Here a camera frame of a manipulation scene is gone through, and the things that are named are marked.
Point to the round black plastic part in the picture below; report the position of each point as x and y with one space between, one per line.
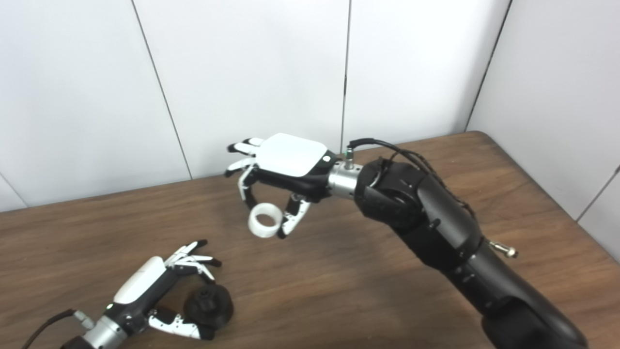
213 308

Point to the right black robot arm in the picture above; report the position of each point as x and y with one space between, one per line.
426 213

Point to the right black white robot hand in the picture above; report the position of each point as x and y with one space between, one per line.
290 155

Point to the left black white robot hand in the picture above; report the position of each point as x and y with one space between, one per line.
140 283

